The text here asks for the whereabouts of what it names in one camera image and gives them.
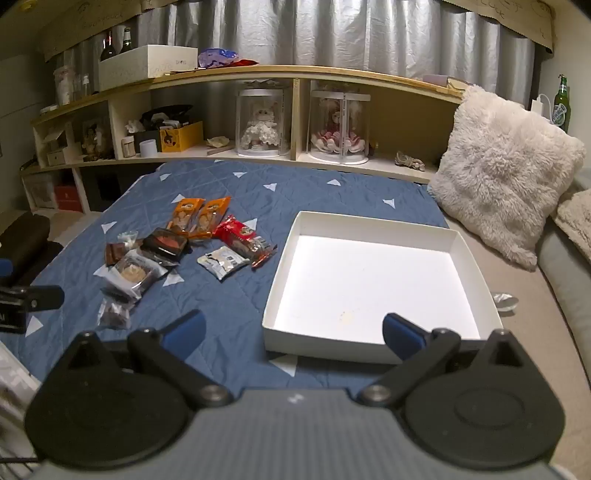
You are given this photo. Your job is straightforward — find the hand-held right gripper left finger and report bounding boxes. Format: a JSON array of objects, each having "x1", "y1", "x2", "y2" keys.
[{"x1": 44, "y1": 309, "x2": 234, "y2": 409}]

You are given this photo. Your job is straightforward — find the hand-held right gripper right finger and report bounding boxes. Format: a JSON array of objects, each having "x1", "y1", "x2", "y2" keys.
[{"x1": 359, "y1": 313, "x2": 550, "y2": 409}]

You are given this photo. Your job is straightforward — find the shallow white cardboard box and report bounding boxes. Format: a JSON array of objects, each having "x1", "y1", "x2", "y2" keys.
[{"x1": 262, "y1": 211, "x2": 504, "y2": 365}]

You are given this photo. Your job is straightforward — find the clear packet with brown cookie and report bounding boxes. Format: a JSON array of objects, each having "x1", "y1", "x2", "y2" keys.
[{"x1": 98, "y1": 298, "x2": 133, "y2": 329}]

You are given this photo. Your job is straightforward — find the clear packet with beige pastry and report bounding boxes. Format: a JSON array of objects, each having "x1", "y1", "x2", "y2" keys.
[{"x1": 102, "y1": 250, "x2": 169, "y2": 302}]

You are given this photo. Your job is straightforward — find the silver white snack packet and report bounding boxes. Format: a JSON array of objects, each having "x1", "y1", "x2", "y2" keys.
[{"x1": 197, "y1": 246, "x2": 250, "y2": 281}]

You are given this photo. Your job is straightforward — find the brown foil snack packet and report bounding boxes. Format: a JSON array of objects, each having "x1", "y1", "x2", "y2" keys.
[{"x1": 105, "y1": 242, "x2": 129, "y2": 267}]

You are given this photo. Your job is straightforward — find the black packet with red circle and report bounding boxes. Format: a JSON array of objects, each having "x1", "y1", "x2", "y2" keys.
[{"x1": 140, "y1": 227, "x2": 190, "y2": 266}]

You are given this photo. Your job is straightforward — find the red snack packet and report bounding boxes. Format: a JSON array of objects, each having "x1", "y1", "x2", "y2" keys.
[
  {"x1": 229, "y1": 231, "x2": 279, "y2": 266},
  {"x1": 213, "y1": 216, "x2": 257, "y2": 245}
]

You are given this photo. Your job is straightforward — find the orange snack packet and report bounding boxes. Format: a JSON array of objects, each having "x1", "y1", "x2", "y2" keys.
[
  {"x1": 188, "y1": 197, "x2": 232, "y2": 240},
  {"x1": 165, "y1": 198, "x2": 206, "y2": 234}
]

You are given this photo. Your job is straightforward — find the black padded bag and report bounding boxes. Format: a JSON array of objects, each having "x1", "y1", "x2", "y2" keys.
[{"x1": 0, "y1": 211, "x2": 64, "y2": 288}]

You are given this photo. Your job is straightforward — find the red storage box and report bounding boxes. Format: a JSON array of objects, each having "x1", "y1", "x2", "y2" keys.
[{"x1": 54, "y1": 185, "x2": 85, "y2": 214}]

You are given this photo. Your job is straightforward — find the crumpled silver wrapper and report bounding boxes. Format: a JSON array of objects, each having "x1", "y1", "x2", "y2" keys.
[{"x1": 491, "y1": 292, "x2": 520, "y2": 313}]

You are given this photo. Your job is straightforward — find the small brown cardboard box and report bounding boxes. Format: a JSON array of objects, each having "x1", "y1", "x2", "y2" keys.
[{"x1": 45, "y1": 129, "x2": 71, "y2": 168}]

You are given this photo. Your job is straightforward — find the blue quilted blanket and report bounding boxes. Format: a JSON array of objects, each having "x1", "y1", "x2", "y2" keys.
[{"x1": 0, "y1": 159, "x2": 451, "y2": 402}]

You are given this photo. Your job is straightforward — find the grey cushion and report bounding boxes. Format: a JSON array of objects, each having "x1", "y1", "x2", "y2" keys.
[{"x1": 536, "y1": 175, "x2": 591, "y2": 324}]

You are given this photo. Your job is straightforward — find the small grey figurine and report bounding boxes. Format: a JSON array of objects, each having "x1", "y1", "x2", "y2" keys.
[{"x1": 394, "y1": 151, "x2": 426, "y2": 170}]

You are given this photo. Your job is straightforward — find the fluffy white pillow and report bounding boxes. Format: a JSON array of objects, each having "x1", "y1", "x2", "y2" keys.
[{"x1": 428, "y1": 85, "x2": 587, "y2": 271}]

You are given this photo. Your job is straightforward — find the yellow cardboard box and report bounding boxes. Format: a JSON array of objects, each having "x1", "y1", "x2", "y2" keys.
[{"x1": 159, "y1": 121, "x2": 204, "y2": 153}]

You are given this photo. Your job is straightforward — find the clear glass jars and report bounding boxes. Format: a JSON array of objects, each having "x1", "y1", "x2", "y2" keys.
[{"x1": 52, "y1": 41, "x2": 99, "y2": 108}]

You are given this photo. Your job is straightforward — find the beige textured pillow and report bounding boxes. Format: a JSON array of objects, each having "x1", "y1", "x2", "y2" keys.
[{"x1": 554, "y1": 187, "x2": 591, "y2": 265}]

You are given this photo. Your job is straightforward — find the red dress doll in case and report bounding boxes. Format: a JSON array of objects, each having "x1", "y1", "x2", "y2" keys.
[{"x1": 308, "y1": 90, "x2": 373, "y2": 166}]

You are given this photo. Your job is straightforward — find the white dress doll in case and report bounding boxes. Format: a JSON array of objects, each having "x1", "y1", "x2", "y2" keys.
[{"x1": 235, "y1": 88, "x2": 293, "y2": 158}]

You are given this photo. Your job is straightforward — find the tall white cardboard box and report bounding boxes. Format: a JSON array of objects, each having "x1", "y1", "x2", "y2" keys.
[{"x1": 98, "y1": 45, "x2": 200, "y2": 92}]

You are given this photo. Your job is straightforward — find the pink flat box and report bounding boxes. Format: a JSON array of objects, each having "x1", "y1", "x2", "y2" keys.
[{"x1": 421, "y1": 73, "x2": 463, "y2": 89}]

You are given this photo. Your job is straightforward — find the wooden shelf unit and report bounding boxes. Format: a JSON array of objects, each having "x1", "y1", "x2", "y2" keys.
[{"x1": 21, "y1": 65, "x2": 467, "y2": 214}]

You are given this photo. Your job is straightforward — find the purple plastic bag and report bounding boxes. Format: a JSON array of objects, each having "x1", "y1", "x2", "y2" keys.
[{"x1": 198, "y1": 48, "x2": 239, "y2": 68}]

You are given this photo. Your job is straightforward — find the green glass bottle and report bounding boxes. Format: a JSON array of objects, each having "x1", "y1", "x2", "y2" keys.
[{"x1": 551, "y1": 74, "x2": 572, "y2": 126}]

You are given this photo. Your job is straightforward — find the grey curtain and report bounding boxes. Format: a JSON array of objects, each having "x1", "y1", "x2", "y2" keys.
[{"x1": 46, "y1": 0, "x2": 536, "y2": 100}]

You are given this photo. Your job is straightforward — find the photo frame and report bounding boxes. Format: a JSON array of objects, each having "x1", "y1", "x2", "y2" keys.
[{"x1": 82, "y1": 119, "x2": 112, "y2": 160}]

